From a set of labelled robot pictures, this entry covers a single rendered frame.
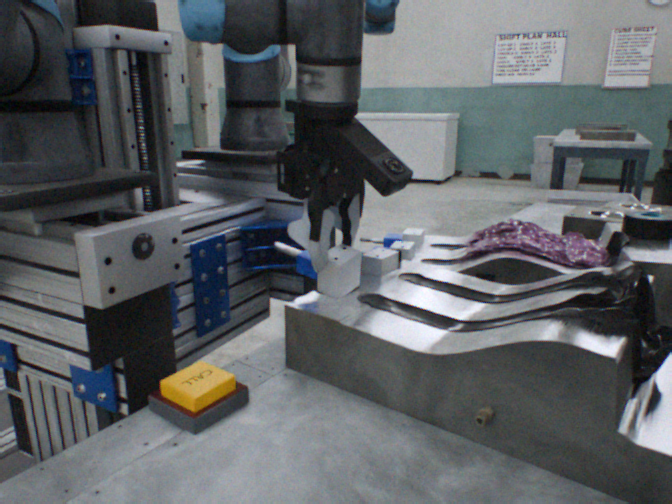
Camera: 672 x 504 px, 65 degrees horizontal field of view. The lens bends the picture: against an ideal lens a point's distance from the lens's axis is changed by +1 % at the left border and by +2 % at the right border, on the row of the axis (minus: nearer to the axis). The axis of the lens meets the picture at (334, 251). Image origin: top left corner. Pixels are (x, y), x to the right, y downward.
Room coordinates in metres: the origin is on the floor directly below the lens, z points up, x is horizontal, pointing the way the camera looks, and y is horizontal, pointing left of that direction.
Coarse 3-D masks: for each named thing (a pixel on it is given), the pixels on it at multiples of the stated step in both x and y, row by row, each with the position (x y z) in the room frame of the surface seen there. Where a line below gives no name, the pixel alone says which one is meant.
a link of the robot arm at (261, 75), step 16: (224, 48) 1.12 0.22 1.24; (272, 48) 1.12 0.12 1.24; (224, 64) 1.13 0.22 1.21; (240, 64) 1.10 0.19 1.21; (256, 64) 1.10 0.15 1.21; (272, 64) 1.12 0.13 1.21; (224, 80) 1.13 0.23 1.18; (240, 80) 1.10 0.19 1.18; (256, 80) 1.10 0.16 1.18; (272, 80) 1.12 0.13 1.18; (240, 96) 1.10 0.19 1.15; (256, 96) 1.10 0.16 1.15; (272, 96) 1.12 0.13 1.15
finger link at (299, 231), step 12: (324, 216) 0.61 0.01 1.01; (288, 228) 0.65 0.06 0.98; (300, 228) 0.64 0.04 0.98; (324, 228) 0.62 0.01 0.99; (300, 240) 0.64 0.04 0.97; (324, 240) 0.62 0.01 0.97; (312, 252) 0.62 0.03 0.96; (324, 252) 0.63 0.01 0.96; (312, 264) 0.63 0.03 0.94; (324, 264) 0.63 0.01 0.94
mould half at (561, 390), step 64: (320, 320) 0.58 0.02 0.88; (384, 320) 0.57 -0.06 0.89; (576, 320) 0.47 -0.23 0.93; (384, 384) 0.53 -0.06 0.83; (448, 384) 0.48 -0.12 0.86; (512, 384) 0.44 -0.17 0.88; (576, 384) 0.41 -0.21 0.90; (640, 384) 0.47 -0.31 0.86; (512, 448) 0.44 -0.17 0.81; (576, 448) 0.41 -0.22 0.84; (640, 448) 0.38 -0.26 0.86
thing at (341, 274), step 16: (304, 256) 0.67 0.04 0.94; (336, 256) 0.65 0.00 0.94; (352, 256) 0.65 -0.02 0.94; (304, 272) 0.67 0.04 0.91; (320, 272) 0.65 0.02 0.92; (336, 272) 0.63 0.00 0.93; (352, 272) 0.65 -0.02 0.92; (320, 288) 0.65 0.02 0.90; (336, 288) 0.63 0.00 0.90; (352, 288) 0.66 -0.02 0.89
